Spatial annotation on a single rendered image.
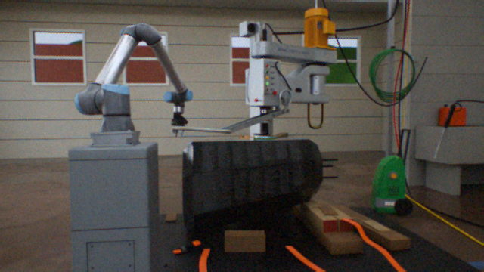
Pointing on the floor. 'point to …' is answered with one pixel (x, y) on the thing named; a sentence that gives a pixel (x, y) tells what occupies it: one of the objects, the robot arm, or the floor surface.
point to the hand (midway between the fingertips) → (178, 135)
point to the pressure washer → (391, 183)
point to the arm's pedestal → (115, 208)
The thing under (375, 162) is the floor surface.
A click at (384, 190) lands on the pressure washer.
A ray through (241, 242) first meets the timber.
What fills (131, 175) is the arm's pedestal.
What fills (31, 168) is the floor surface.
